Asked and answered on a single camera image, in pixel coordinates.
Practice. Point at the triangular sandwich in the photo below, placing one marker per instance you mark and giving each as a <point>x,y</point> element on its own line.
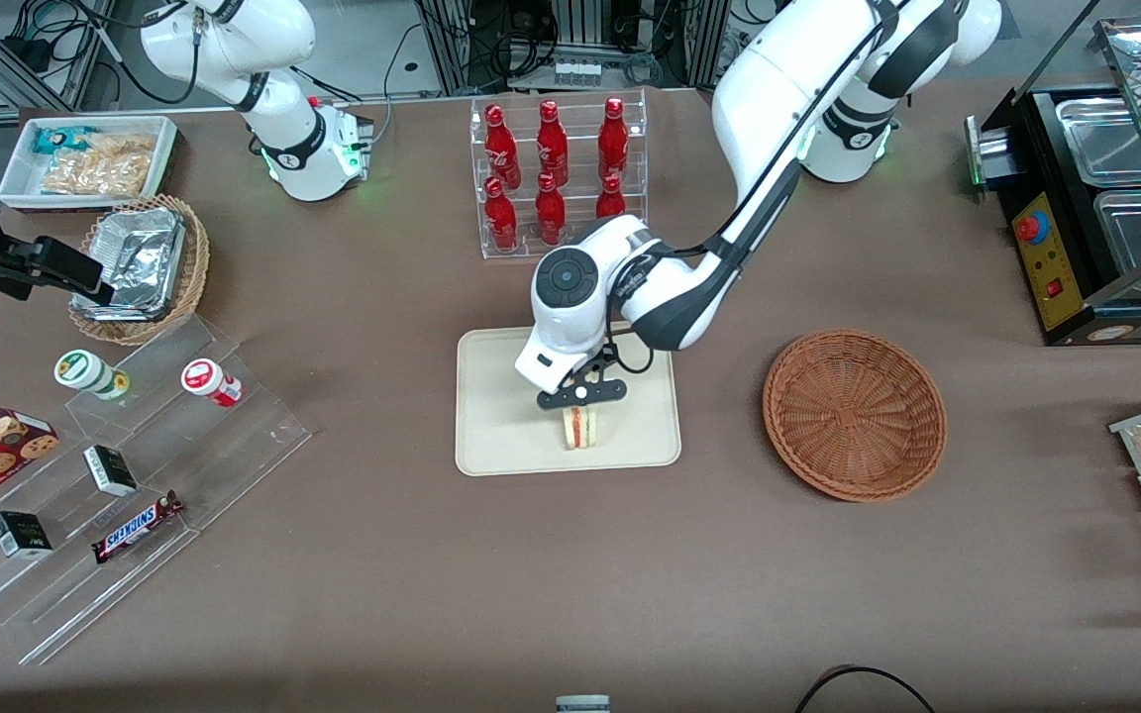
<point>580,428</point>

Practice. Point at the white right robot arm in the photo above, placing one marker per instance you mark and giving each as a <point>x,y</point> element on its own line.
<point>283,149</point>

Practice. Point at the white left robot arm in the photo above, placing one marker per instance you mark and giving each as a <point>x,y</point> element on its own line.
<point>778,89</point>

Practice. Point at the beige plastic tray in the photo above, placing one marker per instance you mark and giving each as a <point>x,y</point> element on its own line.
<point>501,416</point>

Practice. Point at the light tan wicker basket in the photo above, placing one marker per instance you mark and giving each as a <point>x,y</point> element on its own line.
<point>196,267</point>

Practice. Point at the brown round wicker basket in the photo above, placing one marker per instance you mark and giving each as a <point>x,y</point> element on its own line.
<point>853,416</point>

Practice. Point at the silver foil container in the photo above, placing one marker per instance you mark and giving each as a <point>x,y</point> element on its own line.
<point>140,257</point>

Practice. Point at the green lidded snack cup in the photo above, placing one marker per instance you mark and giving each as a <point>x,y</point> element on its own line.
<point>85,371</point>

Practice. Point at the clear bag of chips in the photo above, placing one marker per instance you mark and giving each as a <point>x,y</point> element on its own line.
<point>100,166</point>

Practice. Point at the white rectangular snack bin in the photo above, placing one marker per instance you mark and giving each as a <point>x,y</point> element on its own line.
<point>21,183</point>

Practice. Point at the red lidded snack cup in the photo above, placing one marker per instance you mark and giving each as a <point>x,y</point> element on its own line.
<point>206,380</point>

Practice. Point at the teal snack packet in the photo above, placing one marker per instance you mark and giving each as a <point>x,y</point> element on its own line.
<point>55,139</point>

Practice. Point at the red cola bottle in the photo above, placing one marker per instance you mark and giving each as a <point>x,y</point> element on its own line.
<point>610,200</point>
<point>613,141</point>
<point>501,149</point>
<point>552,147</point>
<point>500,220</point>
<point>550,216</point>

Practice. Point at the small black carton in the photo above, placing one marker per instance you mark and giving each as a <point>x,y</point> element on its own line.
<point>111,470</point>
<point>21,535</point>

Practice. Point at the clear acrylic stepped display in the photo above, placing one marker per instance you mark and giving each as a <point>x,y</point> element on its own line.
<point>224,446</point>

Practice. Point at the Snickers chocolate bar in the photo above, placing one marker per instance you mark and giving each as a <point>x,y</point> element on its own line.
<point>135,528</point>

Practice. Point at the clear acrylic bottle rack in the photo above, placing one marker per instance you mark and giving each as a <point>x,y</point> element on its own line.
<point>575,99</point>

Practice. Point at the small grey device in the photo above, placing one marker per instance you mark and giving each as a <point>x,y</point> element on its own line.
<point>582,704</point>

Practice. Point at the white power strip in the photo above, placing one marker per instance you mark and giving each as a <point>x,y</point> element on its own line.
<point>578,71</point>

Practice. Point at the black hot food warmer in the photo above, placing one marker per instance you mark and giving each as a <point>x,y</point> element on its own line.
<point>1056,267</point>

